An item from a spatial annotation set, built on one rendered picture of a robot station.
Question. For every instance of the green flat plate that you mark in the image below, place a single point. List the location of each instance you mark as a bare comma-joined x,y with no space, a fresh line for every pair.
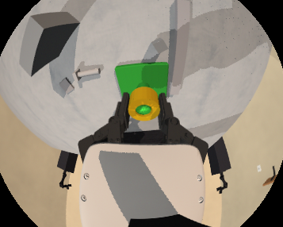
132,76

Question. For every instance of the yellow round nut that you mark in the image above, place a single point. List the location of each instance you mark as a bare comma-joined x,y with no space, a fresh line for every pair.
144,96

